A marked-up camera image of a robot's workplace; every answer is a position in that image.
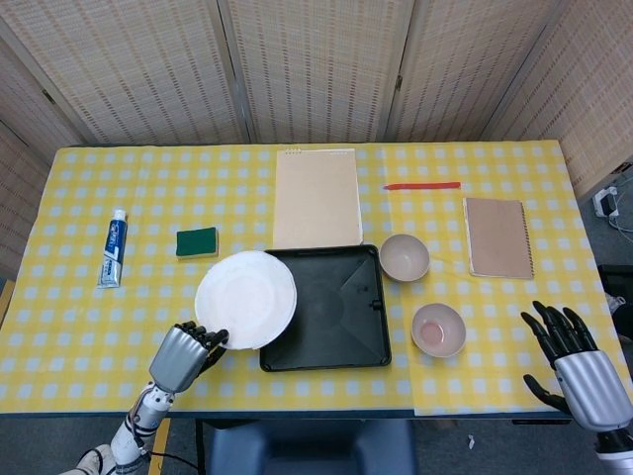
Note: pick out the black plastic tray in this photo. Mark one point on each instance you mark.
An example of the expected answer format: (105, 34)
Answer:
(341, 321)

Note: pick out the beige bowl with pink stain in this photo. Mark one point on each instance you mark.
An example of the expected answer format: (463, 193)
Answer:
(439, 330)

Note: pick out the black floor object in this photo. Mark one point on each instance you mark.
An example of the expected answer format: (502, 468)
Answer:
(618, 287)

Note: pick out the beige spiral notepad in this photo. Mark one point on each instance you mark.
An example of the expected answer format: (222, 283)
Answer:
(316, 198)

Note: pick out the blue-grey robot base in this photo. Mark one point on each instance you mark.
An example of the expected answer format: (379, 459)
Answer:
(306, 450)

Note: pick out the white paper plate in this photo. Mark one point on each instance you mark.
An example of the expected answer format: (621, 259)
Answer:
(244, 299)

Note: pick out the white power adapter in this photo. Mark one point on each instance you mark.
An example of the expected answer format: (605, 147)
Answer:
(605, 202)

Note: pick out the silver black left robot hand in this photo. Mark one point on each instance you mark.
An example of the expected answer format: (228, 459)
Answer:
(178, 358)

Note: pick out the yellow checked tablecloth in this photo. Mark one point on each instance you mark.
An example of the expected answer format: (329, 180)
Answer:
(148, 307)

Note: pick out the brown spiral notebook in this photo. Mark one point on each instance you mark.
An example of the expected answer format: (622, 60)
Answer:
(498, 237)

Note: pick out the green and yellow sponge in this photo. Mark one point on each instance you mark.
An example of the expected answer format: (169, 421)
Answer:
(197, 243)

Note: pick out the blue white toothpaste tube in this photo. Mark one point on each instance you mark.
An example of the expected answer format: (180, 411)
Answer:
(112, 247)

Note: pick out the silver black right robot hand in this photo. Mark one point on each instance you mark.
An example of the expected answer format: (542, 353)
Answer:
(593, 381)

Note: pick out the woven folding screen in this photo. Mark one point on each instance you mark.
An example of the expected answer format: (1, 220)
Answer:
(316, 69)

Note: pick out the plain beige bowl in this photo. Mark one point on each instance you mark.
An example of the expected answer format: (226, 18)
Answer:
(403, 257)

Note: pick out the red pen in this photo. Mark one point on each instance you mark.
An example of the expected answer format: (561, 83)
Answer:
(425, 186)

